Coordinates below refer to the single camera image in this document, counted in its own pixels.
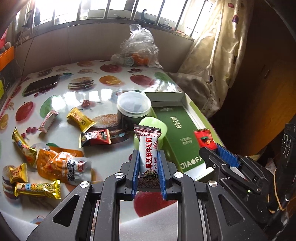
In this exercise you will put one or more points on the white pink candy packet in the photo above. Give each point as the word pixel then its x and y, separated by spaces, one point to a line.
pixel 47 122

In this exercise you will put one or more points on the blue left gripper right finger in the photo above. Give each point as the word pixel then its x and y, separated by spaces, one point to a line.
pixel 162 179

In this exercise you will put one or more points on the clear plastic bag with snacks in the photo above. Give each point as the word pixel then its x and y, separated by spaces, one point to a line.
pixel 138 50

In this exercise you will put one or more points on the green white gift box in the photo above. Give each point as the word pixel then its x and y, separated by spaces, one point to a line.
pixel 182 118

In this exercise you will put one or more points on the white red nougat candy bar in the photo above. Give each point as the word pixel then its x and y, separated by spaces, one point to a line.
pixel 148 166

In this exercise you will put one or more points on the small gold candy packet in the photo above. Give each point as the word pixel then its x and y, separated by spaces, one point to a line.
pixel 19 174

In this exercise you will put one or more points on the small red candy packet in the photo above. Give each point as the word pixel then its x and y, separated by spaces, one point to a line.
pixel 205 139

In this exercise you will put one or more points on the black smartphone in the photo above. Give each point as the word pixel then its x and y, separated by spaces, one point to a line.
pixel 43 84

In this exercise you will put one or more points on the clear lidded dark jar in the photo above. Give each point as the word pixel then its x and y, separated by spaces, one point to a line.
pixel 132 107

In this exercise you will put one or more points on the fruit print tablecloth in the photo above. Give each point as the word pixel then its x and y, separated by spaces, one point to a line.
pixel 70 127

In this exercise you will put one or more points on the orange konjac snack pouch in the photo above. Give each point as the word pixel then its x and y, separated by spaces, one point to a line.
pixel 68 165

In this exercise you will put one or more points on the beige patterned curtain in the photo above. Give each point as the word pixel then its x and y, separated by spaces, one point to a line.
pixel 212 63

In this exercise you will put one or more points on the orange storage box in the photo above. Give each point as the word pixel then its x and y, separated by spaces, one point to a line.
pixel 6 57

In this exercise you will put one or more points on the black red candy packet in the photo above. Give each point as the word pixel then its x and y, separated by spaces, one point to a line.
pixel 100 137

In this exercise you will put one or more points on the yellow orange snack bar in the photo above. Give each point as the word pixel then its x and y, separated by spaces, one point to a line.
pixel 29 153

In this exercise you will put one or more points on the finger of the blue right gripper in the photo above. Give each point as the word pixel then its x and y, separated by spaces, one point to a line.
pixel 229 158
pixel 212 159

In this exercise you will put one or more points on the yellow candy packet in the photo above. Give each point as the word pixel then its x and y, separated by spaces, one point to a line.
pixel 84 122

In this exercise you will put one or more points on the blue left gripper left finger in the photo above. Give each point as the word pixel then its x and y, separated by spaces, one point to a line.
pixel 135 173

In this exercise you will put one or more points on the gold rice snack bar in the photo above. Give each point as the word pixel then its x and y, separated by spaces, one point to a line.
pixel 51 190

